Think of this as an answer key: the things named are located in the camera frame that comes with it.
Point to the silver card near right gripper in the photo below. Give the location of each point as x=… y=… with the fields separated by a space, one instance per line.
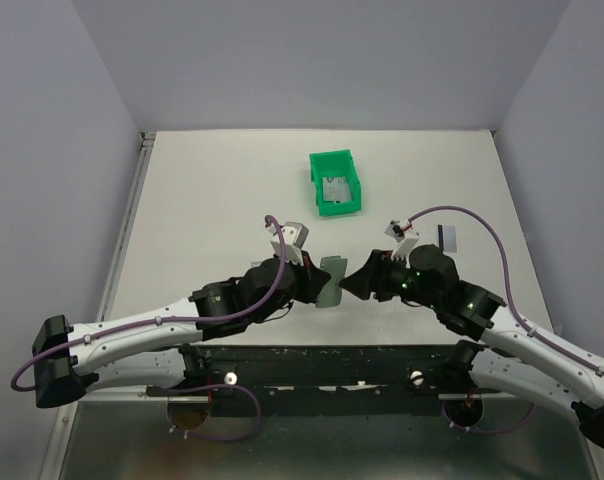
x=390 y=229

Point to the green plastic bin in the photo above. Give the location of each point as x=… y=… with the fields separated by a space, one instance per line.
x=335 y=163

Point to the green leather card holder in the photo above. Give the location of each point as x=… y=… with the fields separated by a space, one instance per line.
x=331 y=294

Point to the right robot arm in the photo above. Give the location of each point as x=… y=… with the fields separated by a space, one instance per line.
x=517 y=356

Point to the left aluminium frame extrusion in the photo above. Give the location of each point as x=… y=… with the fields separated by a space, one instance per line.
x=65 y=415

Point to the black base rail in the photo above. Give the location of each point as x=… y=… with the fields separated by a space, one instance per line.
x=309 y=381

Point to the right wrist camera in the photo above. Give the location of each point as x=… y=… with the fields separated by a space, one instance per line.
x=407 y=238

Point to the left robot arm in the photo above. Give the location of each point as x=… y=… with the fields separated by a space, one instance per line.
x=71 y=360

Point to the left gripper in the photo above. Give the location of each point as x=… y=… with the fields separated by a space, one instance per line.
x=314 y=278

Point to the silver card in bin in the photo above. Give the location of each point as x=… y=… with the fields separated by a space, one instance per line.
x=337 y=190

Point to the far right silver card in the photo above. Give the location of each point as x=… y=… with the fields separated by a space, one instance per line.
x=447 y=238

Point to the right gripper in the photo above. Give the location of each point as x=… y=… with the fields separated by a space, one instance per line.
x=375 y=272

